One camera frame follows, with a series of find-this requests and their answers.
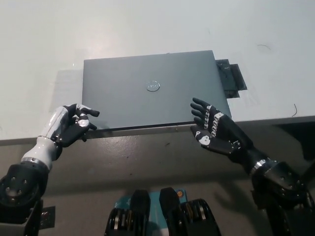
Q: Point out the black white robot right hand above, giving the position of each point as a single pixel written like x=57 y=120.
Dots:
x=221 y=137

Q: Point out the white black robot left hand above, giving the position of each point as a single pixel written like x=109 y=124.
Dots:
x=66 y=134

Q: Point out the dark grey laptop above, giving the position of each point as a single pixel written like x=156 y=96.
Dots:
x=123 y=98

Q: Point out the wrinkled black tape patch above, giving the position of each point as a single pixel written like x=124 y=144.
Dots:
x=227 y=78

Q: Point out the black floor outlet plate left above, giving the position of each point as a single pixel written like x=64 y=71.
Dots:
x=48 y=217

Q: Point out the dark table frame beam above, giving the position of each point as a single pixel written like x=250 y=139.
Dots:
x=295 y=135

